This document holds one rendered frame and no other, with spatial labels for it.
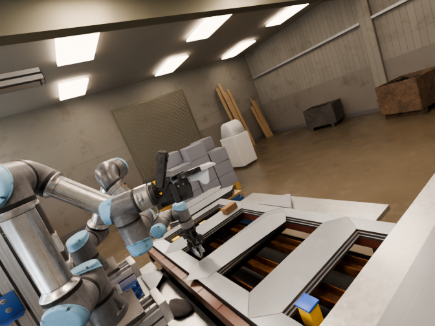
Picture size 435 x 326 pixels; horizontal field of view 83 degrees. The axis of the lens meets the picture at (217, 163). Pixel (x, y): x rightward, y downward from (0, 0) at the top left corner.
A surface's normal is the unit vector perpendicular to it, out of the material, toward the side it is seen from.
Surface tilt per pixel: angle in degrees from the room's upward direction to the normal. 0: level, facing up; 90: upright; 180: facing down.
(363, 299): 0
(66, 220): 90
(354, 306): 0
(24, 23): 90
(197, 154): 90
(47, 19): 90
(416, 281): 0
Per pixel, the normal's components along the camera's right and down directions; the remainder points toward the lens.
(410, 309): -0.36, -0.91
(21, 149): 0.52, -0.04
